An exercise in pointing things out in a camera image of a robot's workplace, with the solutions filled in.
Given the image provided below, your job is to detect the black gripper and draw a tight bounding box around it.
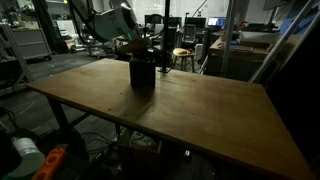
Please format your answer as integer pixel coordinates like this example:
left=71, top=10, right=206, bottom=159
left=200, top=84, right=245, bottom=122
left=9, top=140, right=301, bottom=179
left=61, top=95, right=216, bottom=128
left=119, top=37, right=153, bottom=60

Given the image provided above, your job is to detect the open cardboard box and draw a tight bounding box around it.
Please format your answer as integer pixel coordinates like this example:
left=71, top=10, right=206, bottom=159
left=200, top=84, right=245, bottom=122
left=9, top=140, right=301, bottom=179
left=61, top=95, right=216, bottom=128
left=115, top=127, right=163, bottom=158

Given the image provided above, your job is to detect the black vertical pole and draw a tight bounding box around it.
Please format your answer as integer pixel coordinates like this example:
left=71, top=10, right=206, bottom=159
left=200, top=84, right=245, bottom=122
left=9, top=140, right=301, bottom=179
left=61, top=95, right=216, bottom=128
left=159, top=0, right=173, bottom=74

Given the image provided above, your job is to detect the round wooden stool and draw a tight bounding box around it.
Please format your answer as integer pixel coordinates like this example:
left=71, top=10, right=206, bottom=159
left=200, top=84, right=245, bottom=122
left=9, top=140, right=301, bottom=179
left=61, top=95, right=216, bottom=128
left=172, top=47, right=196, bottom=73

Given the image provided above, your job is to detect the grey office chair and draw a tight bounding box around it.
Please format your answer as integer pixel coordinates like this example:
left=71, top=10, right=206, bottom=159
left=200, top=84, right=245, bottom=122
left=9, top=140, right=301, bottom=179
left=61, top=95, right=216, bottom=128
left=181, top=23, right=198, bottom=45

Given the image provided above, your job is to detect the white computer tower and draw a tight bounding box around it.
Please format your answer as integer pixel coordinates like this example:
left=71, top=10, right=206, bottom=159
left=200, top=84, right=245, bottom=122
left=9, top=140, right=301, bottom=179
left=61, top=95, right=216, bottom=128
left=194, top=43, right=204, bottom=65

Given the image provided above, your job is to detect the lit computer monitor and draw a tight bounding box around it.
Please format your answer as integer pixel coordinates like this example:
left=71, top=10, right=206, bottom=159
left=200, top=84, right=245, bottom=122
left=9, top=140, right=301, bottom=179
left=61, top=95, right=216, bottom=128
left=206, top=16, right=227, bottom=28

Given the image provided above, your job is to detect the wooden workbench with drawers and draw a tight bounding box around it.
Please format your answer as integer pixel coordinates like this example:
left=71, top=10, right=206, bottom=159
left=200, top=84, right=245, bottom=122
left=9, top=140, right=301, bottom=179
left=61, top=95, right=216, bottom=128
left=207, top=35, right=272, bottom=82

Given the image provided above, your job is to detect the white drawer cabinet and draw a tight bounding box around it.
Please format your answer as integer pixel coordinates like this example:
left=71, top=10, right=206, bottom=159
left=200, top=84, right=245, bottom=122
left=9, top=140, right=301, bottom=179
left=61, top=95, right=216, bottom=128
left=9, top=27, right=53, bottom=62

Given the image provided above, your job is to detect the grey keyboard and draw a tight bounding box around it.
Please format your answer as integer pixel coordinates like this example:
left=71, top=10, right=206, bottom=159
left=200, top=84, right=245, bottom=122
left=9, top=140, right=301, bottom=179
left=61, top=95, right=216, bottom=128
left=229, top=44, right=255, bottom=53

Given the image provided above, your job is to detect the orange plastic tool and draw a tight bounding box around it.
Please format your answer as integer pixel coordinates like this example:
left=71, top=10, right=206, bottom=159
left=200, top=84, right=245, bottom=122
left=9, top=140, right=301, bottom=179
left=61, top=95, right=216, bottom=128
left=31, top=146, right=68, bottom=180

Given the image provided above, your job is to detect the diagonal aluminium bar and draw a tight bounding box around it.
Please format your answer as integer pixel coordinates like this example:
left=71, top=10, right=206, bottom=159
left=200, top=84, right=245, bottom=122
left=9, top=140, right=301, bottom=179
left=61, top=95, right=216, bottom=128
left=249, top=0, right=318, bottom=85

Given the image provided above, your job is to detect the white tape roll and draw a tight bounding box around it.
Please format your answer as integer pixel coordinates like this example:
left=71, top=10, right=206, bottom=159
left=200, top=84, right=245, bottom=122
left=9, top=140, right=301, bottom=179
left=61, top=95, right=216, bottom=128
left=7, top=136, right=46, bottom=178

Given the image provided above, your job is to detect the black table leg frame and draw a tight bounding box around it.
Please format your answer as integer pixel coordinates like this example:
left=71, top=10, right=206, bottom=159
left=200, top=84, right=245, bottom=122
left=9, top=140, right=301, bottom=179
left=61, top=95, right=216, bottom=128
left=45, top=95, right=92, bottom=135

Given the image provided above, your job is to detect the grey metal rack frame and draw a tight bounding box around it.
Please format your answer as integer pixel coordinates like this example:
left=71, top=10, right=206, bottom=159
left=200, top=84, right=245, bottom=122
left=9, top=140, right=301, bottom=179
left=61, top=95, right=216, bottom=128
left=0, top=23, right=34, bottom=98

